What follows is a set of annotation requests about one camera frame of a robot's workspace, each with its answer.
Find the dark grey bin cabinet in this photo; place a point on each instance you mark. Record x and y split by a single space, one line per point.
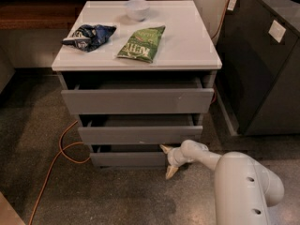
260 78

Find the grey three-drawer cabinet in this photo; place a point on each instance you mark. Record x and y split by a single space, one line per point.
185 50

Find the wooden bench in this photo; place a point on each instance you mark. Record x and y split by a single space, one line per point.
40 14

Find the white bowl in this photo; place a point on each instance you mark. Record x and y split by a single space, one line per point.
137 10

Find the green chip bag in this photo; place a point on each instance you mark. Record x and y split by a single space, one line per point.
143 44

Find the blue chip bag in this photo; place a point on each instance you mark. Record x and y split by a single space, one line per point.
88 38

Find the grey drawer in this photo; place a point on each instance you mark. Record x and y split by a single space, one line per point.
136 156
139 129
134 97

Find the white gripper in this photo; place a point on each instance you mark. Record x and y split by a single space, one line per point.
175 157

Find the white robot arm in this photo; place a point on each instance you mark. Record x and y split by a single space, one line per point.
244 188

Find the grey top drawer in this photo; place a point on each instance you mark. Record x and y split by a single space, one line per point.
134 97

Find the grey bottom drawer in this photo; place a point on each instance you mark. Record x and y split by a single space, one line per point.
136 156

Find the white cable tag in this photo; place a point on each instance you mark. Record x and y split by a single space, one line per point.
231 5

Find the white label sticker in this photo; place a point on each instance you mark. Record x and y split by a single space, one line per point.
277 31

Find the grey middle drawer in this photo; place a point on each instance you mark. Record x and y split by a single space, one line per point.
139 129

